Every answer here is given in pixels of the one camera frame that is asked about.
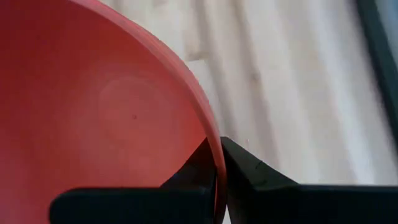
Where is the red plastic bowl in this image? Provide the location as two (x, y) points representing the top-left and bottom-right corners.
(0, 0), (228, 224)

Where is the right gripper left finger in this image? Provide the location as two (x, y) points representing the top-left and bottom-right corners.
(49, 137), (218, 224)

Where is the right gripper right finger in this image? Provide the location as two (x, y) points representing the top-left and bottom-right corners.
(220, 136), (398, 224)

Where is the black metal table frame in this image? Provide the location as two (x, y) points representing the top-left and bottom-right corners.
(355, 0), (398, 142)

